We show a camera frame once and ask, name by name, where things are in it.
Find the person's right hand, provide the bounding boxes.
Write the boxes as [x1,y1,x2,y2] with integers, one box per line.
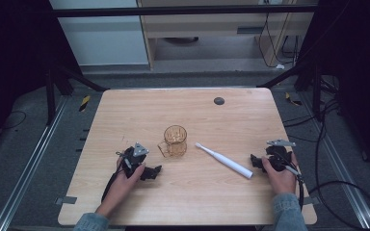
[260,153,300,196]

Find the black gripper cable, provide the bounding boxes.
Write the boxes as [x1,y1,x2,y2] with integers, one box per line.
[100,167,127,204]
[282,153,305,212]

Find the white electric toothbrush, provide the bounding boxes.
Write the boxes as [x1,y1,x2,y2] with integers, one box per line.
[195,141,254,180]

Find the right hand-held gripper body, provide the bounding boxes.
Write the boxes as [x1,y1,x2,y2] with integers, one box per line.
[265,139,298,173]

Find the black metal stand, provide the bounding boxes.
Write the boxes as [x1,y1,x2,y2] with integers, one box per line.
[44,62,110,127]
[256,59,324,121]

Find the black floor cable loop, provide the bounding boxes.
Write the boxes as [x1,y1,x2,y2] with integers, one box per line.
[282,95,370,231]

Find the light wooden desk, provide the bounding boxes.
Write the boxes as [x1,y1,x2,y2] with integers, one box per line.
[136,0,319,71]

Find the white cabinet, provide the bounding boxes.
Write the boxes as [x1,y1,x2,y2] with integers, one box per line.
[48,0,150,67]

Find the black horizontal frame bar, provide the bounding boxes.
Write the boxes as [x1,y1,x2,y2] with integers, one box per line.
[49,4,319,18]

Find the amber glass mug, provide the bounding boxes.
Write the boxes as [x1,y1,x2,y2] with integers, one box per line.
[156,124,189,159]

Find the black hanging cables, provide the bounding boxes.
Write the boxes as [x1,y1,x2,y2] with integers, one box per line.
[257,0,303,69]

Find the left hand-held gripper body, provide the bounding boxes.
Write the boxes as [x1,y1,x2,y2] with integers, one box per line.
[120,141,150,179]

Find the person's left hand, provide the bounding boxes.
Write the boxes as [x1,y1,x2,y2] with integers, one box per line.
[95,153,146,219]

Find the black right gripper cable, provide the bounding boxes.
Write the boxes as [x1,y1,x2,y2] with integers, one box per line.
[282,153,305,212]

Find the aluminium floor rail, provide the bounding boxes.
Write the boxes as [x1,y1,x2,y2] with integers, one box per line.
[297,92,370,231]
[0,95,69,231]

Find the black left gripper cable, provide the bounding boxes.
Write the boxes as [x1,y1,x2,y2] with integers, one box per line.
[100,167,127,204]

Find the grey table bracket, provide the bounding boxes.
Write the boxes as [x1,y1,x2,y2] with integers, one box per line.
[303,195,321,206]
[55,195,78,206]

